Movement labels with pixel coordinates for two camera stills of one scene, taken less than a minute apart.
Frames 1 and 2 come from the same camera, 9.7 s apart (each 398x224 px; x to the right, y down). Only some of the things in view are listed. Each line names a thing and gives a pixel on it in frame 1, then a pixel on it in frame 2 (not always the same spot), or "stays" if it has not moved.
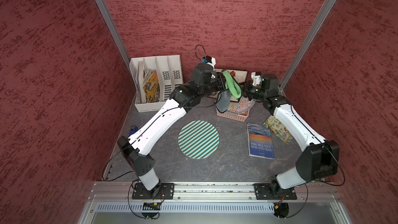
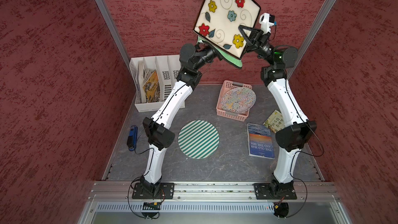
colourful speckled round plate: x=241 y=106 stays
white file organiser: x=154 y=79 stays
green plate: x=223 y=97 → x=231 y=59
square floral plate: x=240 y=76 → x=225 y=7
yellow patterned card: x=271 y=124 stays
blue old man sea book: x=260 y=141 stays
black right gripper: x=245 y=87 → x=256 y=35
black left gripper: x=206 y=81 → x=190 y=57
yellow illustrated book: x=152 y=88 stays
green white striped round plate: x=198 y=139 stays
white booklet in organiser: x=141 y=74 stays
